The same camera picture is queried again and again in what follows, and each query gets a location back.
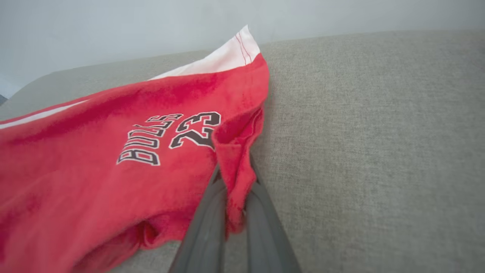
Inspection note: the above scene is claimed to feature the red basketball shorts white trim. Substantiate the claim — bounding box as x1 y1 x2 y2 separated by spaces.
0 25 270 273

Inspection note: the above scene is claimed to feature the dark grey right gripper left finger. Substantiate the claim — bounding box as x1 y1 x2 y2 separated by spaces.
169 163 228 273

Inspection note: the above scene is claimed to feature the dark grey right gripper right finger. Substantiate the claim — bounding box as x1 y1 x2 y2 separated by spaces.
244 155 302 273

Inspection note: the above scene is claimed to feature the grey fabric sofa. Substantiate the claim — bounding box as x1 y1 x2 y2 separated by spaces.
0 28 485 273

